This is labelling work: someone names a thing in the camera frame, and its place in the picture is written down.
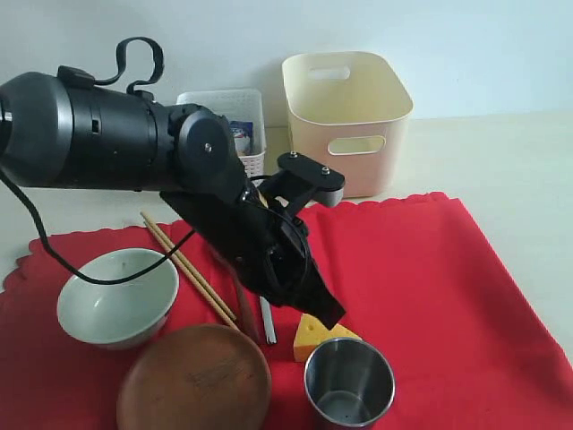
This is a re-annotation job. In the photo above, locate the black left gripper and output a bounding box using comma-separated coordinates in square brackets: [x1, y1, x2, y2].
[160, 185, 346, 330]

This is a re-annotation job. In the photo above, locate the yellow cheese wedge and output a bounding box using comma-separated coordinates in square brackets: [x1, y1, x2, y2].
[293, 314, 361, 363]

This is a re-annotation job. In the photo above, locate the steel table knife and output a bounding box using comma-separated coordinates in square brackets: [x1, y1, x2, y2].
[259, 297, 278, 345]

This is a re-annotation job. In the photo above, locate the stainless steel cup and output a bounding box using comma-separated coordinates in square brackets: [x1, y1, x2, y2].
[304, 337, 396, 429]

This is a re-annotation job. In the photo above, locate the dark wooden spoon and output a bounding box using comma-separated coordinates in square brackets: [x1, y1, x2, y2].
[210, 247, 261, 345]

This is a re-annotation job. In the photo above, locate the milk carton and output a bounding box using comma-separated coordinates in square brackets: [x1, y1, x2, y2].
[229, 121, 254, 157]

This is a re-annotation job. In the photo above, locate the wooden chopstick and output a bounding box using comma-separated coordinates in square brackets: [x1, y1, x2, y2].
[140, 211, 237, 323]
[143, 221, 241, 332]

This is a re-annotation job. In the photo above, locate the pale green ceramic bowl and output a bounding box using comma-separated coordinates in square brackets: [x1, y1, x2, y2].
[56, 260, 179, 349]

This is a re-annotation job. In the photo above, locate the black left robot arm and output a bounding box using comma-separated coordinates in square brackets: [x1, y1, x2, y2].
[1, 66, 345, 328]

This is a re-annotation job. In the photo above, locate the brown wooden plate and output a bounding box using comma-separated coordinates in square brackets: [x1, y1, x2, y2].
[116, 324, 271, 429]

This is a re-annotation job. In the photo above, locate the red scalloped table cloth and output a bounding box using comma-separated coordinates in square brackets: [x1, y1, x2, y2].
[1, 193, 572, 429]

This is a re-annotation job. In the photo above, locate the cream plastic bin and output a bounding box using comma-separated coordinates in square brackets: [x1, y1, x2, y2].
[282, 51, 414, 198]

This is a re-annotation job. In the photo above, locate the white perforated plastic basket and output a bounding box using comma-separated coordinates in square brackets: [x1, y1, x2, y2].
[176, 89, 266, 176]

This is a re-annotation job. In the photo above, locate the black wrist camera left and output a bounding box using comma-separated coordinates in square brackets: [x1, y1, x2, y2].
[258, 152, 346, 217]

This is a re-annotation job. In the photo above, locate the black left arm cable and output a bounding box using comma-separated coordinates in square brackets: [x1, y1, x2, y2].
[0, 169, 196, 286]

